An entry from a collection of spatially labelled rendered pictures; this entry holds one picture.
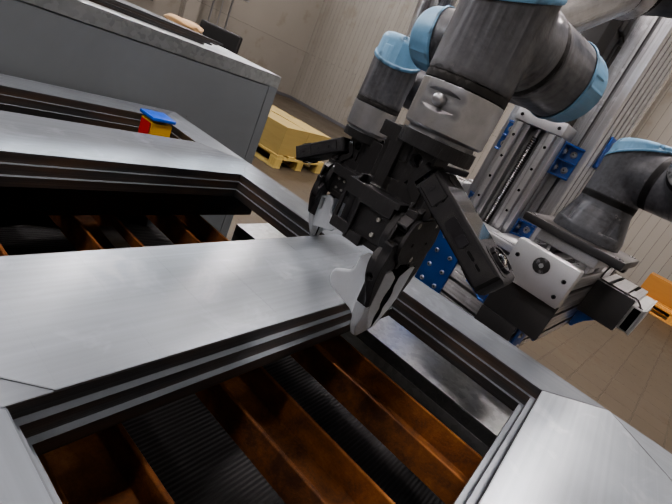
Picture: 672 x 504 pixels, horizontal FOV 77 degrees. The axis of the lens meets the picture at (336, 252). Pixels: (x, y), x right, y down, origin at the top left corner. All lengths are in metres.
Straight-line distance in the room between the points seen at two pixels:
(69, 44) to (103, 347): 0.92
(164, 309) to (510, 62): 0.38
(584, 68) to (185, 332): 0.44
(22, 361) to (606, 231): 1.03
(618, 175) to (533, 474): 0.72
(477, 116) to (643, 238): 8.12
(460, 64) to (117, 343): 0.37
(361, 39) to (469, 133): 11.50
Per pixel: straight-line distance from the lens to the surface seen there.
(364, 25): 11.95
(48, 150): 0.80
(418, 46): 0.57
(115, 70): 1.29
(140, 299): 0.48
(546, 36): 0.41
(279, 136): 4.74
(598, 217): 1.08
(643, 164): 1.08
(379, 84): 0.71
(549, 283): 0.96
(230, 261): 0.59
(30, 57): 1.22
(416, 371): 0.92
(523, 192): 1.25
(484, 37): 0.38
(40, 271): 0.50
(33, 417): 0.38
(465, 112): 0.37
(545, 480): 0.54
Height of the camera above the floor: 1.13
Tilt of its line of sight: 21 degrees down
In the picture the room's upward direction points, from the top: 25 degrees clockwise
